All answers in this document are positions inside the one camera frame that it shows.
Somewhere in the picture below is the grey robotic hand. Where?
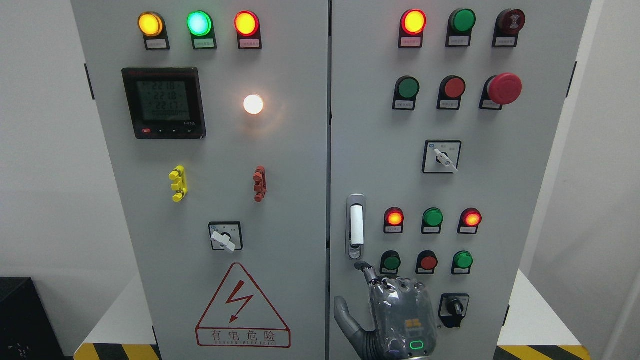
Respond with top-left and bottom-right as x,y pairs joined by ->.
333,260 -> 437,360

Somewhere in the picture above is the silver cabinet door handle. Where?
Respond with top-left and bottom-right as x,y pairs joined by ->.
345,193 -> 366,260

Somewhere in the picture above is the right grey cabinet door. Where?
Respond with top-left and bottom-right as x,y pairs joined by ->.
329,0 -> 592,360

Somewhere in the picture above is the grey cabinet door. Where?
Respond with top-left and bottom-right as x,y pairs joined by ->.
329,0 -> 592,360
71,0 -> 329,360

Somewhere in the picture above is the left grey cabinet door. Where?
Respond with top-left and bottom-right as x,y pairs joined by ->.
71,0 -> 329,360

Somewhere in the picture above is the red indicator light left door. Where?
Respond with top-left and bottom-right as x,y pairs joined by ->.
234,10 -> 262,50

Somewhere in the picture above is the green push button lower left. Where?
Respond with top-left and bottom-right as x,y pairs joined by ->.
380,250 -> 402,275

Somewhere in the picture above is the green push button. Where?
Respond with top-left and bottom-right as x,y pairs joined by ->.
451,250 -> 474,275
392,75 -> 420,111
380,250 -> 402,275

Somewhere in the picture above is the red push button lower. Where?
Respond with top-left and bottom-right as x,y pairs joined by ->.
414,250 -> 439,275

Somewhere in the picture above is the red push button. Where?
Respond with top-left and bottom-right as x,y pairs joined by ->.
414,250 -> 439,275
436,75 -> 466,111

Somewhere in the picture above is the green push button lower right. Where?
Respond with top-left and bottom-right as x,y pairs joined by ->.
451,250 -> 474,275

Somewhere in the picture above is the red lit indicator middle left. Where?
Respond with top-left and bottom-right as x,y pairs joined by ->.
383,207 -> 404,234

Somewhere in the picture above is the red lit indicator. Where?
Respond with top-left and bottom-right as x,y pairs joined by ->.
457,208 -> 483,235
383,207 -> 404,234

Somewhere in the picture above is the green indicator middle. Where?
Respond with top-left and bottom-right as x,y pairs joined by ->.
421,207 -> 444,234

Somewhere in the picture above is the red lit indicator middle right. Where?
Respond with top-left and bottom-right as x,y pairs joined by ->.
457,208 -> 483,235

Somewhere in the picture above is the white platform with hazard stripes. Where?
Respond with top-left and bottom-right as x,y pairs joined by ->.
73,272 -> 590,360

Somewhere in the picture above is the red electrical hazard warning sign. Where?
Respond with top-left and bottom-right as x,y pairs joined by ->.
195,262 -> 291,348

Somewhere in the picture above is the red terminal connector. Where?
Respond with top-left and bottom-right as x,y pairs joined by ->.
253,165 -> 267,203

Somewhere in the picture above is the green push button upper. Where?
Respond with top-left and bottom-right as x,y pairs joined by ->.
392,75 -> 420,111

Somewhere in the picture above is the red push button upper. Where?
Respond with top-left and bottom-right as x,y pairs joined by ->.
436,75 -> 466,111

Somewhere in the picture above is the red emergency stop mushroom button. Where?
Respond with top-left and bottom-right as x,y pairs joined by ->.
478,72 -> 522,111

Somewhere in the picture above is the yellow terminal connector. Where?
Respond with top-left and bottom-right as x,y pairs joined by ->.
168,165 -> 188,203

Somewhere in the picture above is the white glowing indicator light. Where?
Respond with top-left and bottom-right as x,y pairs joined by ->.
243,94 -> 265,116

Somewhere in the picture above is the red indicator light right top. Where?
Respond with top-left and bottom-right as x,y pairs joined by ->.
398,8 -> 428,49

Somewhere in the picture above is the green indicator light right top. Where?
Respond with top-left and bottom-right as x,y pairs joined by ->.
445,7 -> 477,48

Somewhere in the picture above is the green indicator light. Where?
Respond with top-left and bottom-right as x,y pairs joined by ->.
186,10 -> 217,50
445,7 -> 477,48

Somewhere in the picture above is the dark red buzzer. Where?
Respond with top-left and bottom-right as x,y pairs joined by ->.
492,9 -> 526,48

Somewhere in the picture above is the black digital power meter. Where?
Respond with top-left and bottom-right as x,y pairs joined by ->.
121,67 -> 207,139

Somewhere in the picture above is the green indicator light top left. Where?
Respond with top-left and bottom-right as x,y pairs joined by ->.
186,10 -> 217,50

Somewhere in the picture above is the black box lower left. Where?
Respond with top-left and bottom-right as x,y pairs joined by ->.
0,276 -> 65,360

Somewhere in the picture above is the yellow indicator light top left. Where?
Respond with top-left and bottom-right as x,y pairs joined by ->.
137,11 -> 170,50

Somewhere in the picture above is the black knob selector switch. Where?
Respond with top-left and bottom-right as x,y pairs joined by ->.
438,292 -> 470,328

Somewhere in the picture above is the upper right white selector switch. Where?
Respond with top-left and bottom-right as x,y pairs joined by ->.
422,140 -> 462,174

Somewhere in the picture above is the left door white selector switch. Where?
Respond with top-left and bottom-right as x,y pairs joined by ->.
208,221 -> 243,253

